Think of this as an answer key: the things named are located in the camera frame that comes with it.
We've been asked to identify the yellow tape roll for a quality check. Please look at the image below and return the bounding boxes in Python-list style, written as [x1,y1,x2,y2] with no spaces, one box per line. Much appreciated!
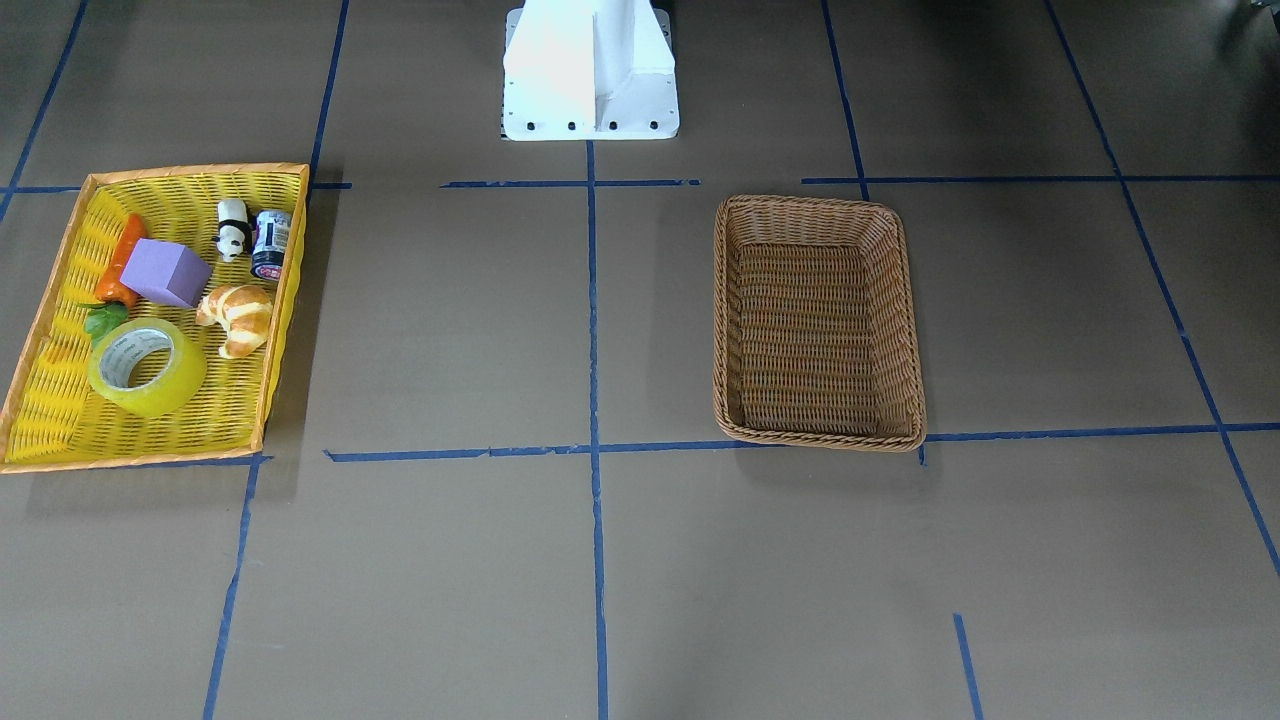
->
[87,316,207,418]

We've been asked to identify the brown wicker basket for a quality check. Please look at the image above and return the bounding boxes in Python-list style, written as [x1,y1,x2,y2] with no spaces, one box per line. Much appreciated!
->
[712,193,927,452]

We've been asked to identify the yellow woven basket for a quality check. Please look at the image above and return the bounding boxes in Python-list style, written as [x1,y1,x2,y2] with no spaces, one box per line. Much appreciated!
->
[3,163,311,473]

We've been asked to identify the small dark can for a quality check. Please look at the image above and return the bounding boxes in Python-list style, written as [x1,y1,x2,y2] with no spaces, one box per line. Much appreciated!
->
[250,209,293,282]

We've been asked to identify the toy croissant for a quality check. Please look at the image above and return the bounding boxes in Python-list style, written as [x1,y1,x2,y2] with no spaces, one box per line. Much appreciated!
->
[195,284,273,360]

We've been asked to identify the toy panda figure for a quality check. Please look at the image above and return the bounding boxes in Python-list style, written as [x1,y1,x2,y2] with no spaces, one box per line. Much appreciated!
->
[215,199,253,263]

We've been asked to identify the purple foam cube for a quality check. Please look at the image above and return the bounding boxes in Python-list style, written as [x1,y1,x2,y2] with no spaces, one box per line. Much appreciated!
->
[120,238,212,309]

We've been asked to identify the orange toy carrot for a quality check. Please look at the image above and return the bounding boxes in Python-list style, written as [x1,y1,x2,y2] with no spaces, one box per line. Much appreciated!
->
[78,214,146,345]

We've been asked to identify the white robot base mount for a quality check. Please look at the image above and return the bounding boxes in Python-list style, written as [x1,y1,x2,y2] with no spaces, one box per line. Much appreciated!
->
[500,1,681,142]

